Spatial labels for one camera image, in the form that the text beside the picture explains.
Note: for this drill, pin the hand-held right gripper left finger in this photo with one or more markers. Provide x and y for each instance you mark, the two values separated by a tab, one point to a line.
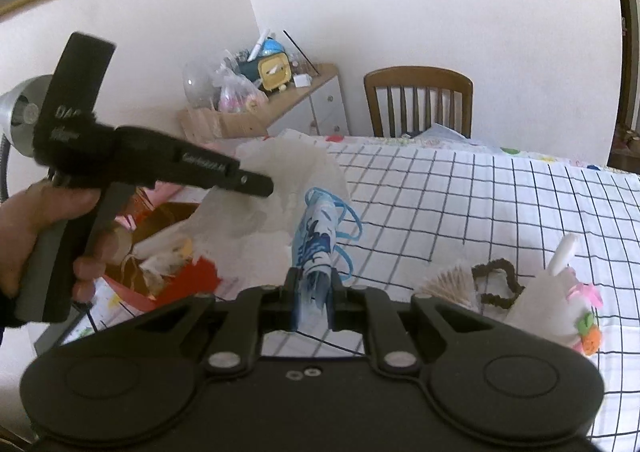
291	299

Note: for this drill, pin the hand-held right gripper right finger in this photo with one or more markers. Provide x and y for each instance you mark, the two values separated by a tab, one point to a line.
337	302

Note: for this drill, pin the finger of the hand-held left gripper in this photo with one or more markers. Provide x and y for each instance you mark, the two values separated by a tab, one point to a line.
210	167

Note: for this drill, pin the blue patterned plastic packet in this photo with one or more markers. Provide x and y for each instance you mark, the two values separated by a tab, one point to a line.
315	242

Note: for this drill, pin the white plastic bag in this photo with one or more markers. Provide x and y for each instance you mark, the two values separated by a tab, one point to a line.
280	172

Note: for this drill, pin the white paper napkin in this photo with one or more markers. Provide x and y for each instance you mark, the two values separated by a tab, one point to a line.
157	259

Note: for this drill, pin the dark brown hair scrunchie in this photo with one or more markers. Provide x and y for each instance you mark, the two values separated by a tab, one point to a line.
500	299

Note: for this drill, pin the person's left hand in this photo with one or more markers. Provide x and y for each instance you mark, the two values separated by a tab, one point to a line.
25	227

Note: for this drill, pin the silver desk lamp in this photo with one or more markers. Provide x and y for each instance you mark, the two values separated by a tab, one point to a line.
15	102

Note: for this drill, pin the plastic bag of pink items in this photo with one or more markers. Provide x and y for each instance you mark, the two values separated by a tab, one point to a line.
240	94

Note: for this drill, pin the plastic bags with items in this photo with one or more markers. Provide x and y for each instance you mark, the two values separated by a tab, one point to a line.
200	82

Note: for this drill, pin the cotton swab bundle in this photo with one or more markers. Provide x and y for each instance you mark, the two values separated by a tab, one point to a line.
447	289

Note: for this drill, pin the wooden side cabinet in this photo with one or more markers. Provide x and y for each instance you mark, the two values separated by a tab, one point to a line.
300	102

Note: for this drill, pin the yellow tissue box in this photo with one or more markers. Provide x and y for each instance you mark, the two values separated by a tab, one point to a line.
273	72

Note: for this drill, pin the small white box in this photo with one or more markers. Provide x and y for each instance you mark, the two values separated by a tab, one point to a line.
302	80

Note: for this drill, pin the white black checked tablecloth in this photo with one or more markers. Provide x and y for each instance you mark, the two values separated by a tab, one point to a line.
450	212

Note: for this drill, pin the thin black stick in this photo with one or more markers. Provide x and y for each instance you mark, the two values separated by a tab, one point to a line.
300	52

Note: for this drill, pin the white plush toy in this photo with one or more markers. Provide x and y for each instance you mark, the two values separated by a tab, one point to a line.
545	302

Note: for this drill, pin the wooden chair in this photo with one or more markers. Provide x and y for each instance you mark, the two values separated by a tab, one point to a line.
417	79

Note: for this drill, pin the brown wooden door frame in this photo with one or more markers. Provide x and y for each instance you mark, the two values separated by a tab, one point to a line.
627	32

